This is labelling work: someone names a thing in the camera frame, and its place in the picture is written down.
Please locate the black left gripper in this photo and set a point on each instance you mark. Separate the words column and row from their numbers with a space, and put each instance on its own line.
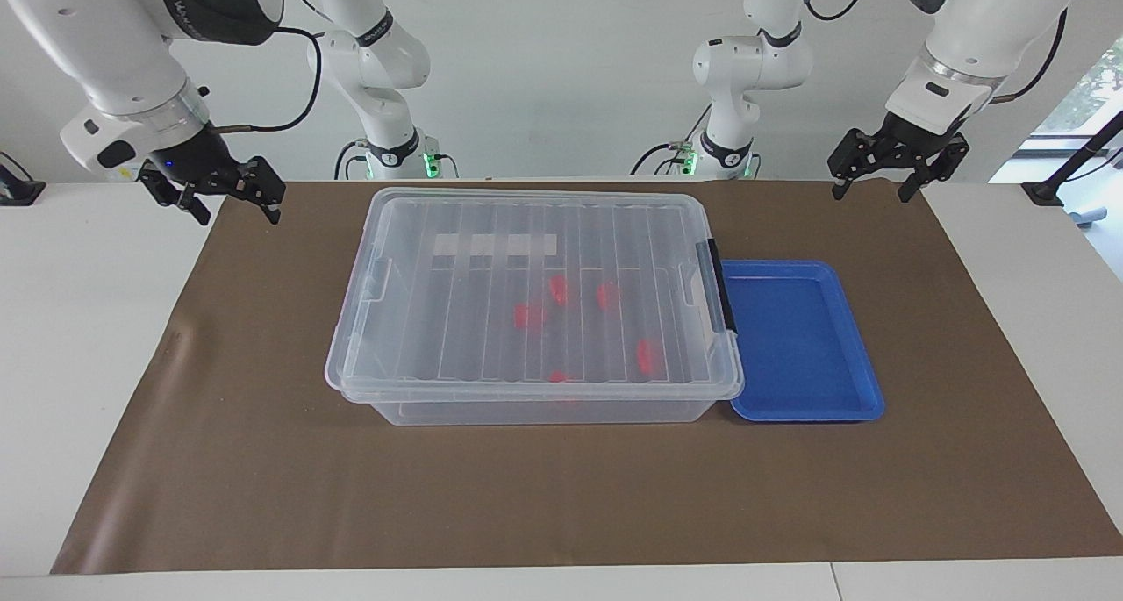
column 912, row 140

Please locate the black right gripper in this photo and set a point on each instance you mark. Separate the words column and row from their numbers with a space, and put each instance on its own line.
column 202, row 167

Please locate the clear ribbed plastic lid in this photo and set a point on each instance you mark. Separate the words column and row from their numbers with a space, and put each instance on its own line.
column 491, row 338

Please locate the tall red studded block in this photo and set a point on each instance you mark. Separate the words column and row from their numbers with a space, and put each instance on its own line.
column 647, row 355

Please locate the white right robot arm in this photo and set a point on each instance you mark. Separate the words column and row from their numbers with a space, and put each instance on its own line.
column 105, row 39

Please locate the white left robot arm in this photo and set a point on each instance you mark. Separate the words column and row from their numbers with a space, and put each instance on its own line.
column 974, row 31

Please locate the blue plastic tray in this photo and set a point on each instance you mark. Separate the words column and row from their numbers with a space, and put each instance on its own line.
column 798, row 338

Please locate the red toy block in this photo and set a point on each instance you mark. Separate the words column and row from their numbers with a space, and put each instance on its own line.
column 558, row 377
column 526, row 314

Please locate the small red cube block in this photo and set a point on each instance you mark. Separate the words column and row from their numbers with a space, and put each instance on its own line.
column 607, row 296

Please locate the clear plastic storage box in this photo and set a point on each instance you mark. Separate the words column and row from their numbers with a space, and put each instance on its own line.
column 526, row 410

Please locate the black angled stand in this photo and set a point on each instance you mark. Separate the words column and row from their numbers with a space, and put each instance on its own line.
column 1075, row 158

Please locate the brown paper table mat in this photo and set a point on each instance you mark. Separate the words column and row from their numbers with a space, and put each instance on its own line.
column 263, row 461

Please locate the black clamp bracket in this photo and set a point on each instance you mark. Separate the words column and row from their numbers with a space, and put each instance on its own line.
column 17, row 189

